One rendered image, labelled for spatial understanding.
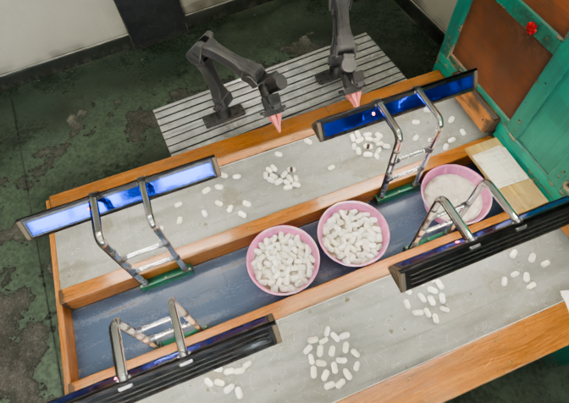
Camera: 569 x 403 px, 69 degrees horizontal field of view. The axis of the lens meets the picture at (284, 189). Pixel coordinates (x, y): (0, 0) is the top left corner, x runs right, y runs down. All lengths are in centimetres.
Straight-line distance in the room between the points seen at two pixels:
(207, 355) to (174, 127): 121
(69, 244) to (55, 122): 165
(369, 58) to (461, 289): 124
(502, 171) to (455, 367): 78
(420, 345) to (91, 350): 113
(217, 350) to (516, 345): 96
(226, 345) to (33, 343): 164
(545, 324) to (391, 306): 49
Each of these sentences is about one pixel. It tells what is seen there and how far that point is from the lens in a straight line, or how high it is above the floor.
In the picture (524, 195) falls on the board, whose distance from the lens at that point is 183.
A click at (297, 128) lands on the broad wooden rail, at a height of 76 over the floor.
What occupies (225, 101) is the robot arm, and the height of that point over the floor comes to 81.
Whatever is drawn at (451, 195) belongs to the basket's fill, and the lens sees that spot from 177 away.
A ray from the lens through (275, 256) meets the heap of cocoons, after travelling 156.
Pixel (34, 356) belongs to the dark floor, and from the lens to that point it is 260.
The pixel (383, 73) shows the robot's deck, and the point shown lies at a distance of 222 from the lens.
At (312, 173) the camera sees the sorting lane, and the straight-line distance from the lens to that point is 172.
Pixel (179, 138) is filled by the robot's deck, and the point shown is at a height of 67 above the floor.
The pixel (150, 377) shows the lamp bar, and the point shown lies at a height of 110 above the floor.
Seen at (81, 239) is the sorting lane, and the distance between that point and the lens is 180.
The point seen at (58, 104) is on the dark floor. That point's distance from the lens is 344.
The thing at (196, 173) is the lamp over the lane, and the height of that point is 108.
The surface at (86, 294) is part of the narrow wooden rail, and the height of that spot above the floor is 76.
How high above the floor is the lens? 219
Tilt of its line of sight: 60 degrees down
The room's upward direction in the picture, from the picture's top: 5 degrees counter-clockwise
